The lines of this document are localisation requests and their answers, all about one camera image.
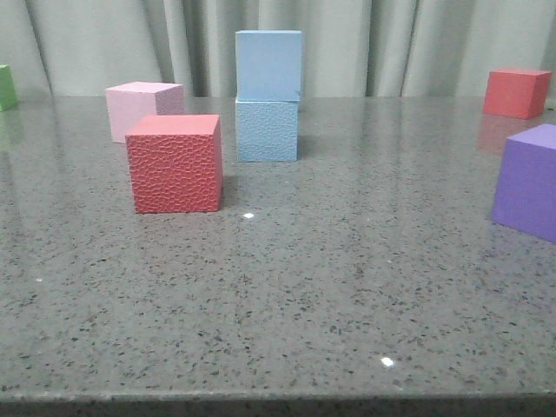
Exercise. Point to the light blue foam cube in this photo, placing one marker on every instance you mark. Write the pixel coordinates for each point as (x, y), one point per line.
(266, 131)
(268, 65)

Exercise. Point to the near red foam cube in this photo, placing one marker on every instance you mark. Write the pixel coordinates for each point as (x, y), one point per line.
(175, 163)

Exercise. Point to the red foam cube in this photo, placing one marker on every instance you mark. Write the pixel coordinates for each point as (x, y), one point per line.
(175, 163)
(519, 93)

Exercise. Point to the pink foam cube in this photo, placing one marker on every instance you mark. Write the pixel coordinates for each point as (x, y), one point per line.
(128, 103)

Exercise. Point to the near purple foam cube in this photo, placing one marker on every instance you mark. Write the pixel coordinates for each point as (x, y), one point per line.
(524, 198)

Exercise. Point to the far red foam cube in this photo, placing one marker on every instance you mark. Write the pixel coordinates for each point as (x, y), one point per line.
(519, 93)

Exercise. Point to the grey curtain backdrop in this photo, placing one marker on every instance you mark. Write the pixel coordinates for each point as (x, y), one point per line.
(351, 48)

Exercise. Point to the green foam cube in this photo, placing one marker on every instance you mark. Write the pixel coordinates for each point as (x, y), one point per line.
(8, 95)

